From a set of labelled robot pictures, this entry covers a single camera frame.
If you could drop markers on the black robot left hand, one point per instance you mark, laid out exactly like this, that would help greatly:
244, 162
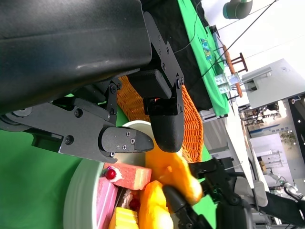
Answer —
71, 47

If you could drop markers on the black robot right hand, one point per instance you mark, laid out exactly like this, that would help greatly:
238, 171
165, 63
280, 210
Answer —
224, 188

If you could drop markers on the orange white toy bread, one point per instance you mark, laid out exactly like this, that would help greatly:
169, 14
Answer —
176, 171
152, 210

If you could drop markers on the grey-green bowl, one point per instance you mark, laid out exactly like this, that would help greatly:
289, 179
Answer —
81, 186

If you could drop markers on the silver black robot right arm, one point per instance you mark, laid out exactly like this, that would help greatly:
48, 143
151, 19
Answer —
281, 205

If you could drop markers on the orange wicker basket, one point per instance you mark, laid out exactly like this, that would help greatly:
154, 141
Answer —
193, 124

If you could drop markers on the salmon pink cube cake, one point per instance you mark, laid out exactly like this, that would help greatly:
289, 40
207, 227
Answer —
133, 176

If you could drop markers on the brown white strawberry cake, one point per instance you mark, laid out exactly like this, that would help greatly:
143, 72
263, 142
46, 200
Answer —
126, 198

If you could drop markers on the yellow cake slice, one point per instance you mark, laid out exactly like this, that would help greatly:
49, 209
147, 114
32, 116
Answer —
124, 219

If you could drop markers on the long magenta striped cake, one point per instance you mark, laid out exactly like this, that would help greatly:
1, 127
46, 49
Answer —
104, 202

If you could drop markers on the small white green boxes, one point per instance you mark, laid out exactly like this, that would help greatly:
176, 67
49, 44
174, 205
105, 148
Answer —
222, 82

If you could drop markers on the black backdrop cloth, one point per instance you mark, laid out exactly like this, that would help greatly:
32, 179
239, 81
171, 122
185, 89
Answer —
181, 47

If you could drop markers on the grey equipment cabinet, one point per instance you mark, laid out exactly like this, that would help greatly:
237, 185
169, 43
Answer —
274, 83

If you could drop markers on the brown wooden rack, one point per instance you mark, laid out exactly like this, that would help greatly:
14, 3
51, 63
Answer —
230, 59

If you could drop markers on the blue printed card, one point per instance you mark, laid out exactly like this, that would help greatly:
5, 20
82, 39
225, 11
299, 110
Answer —
206, 48

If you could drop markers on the green tablecloth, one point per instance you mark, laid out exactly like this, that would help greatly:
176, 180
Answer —
28, 190

